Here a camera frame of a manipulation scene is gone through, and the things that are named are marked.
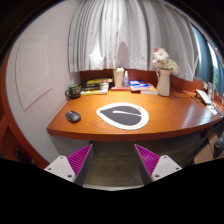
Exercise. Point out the dark mug with green inside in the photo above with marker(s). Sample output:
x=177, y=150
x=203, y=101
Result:
x=74, y=91

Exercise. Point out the white pleated curtain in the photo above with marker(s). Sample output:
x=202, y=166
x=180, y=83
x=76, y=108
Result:
x=133, y=36

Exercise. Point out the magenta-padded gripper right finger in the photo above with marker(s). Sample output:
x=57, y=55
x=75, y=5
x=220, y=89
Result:
x=165, y=166

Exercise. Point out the orange book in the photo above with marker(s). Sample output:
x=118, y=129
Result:
x=150, y=90

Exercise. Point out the white jug vase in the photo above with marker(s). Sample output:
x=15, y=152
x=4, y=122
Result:
x=163, y=85

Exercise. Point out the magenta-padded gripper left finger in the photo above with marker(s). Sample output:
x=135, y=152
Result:
x=58, y=166

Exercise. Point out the cream lidded container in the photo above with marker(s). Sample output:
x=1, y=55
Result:
x=118, y=77

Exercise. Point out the thin black book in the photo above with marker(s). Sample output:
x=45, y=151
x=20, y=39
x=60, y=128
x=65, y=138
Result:
x=95, y=85

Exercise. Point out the dark framed window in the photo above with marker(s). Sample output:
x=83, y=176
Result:
x=205, y=60

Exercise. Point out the black computer mouse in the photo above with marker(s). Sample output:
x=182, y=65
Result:
x=73, y=116

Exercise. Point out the yellow and white book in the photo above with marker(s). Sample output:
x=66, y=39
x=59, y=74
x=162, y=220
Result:
x=94, y=92

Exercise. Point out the white and grey mouse pad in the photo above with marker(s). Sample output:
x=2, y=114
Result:
x=123, y=116

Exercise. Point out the clear spray bottle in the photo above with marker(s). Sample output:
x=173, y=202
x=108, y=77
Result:
x=126, y=81

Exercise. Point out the yellow and black book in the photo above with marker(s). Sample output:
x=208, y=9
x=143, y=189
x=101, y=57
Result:
x=99, y=81

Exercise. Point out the blue book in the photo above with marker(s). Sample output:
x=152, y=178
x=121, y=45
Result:
x=138, y=85

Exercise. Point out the black book with white pages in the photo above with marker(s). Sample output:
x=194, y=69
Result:
x=94, y=89

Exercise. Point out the red book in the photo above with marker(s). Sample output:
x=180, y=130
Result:
x=120, y=88

